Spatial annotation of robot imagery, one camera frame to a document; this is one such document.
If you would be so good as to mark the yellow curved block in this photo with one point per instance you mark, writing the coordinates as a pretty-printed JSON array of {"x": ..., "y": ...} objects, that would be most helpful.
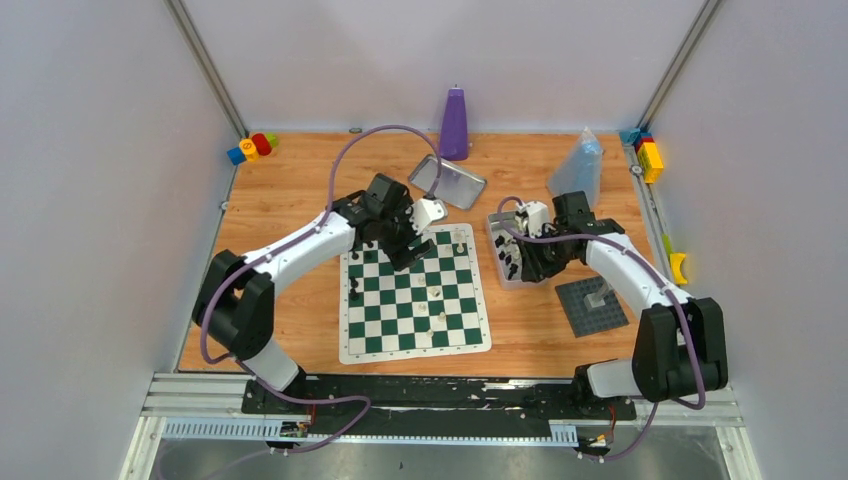
[{"x": 676, "y": 261}]

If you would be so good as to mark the black pawn on board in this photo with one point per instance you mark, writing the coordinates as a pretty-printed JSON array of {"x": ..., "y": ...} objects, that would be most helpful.
[{"x": 353, "y": 294}]

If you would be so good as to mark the purple cone bottle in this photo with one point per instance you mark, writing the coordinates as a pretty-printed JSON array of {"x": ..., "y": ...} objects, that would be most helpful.
[{"x": 453, "y": 135}]

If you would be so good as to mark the colourful block stack left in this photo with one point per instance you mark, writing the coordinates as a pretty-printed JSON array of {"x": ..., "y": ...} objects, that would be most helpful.
[{"x": 253, "y": 148}]

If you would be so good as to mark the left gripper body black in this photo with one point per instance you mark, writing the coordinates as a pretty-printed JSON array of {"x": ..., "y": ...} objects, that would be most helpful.
[{"x": 408, "y": 247}]

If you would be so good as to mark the metal tin lid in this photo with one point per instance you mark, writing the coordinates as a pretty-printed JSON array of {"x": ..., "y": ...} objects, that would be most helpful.
[{"x": 457, "y": 186}]

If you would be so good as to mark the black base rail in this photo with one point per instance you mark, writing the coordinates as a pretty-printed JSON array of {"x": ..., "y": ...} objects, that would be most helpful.
[{"x": 438, "y": 406}]

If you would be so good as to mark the green white chess mat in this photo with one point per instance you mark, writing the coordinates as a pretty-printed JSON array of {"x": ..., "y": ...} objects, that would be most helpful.
[{"x": 389, "y": 321}]

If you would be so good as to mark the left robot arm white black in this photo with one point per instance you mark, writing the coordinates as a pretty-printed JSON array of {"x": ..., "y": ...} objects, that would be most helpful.
[{"x": 236, "y": 303}]

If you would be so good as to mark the grey lego post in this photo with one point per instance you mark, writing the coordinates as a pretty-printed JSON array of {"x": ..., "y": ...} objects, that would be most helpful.
[{"x": 597, "y": 298}]

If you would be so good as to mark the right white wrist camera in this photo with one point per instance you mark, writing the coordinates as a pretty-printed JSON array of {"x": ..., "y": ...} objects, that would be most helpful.
[{"x": 531, "y": 218}]

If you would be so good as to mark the colourful block stack right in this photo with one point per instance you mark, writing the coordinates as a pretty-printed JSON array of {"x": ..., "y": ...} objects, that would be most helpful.
[{"x": 647, "y": 153}]

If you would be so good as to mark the metal tin box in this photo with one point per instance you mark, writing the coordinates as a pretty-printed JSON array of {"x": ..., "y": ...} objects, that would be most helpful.
[{"x": 506, "y": 254}]

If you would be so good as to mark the grey lego baseplate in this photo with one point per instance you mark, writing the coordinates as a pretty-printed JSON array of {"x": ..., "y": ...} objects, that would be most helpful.
[{"x": 586, "y": 322}]

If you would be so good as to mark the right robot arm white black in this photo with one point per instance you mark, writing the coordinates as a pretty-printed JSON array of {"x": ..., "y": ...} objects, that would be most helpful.
[{"x": 679, "y": 353}]

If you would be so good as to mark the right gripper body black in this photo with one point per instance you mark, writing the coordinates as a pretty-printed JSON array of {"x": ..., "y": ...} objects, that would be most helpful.
[{"x": 546, "y": 258}]

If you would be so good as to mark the colourful block stack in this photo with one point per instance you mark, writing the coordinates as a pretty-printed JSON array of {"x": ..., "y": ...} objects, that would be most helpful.
[
  {"x": 253, "y": 148},
  {"x": 647, "y": 153}
]

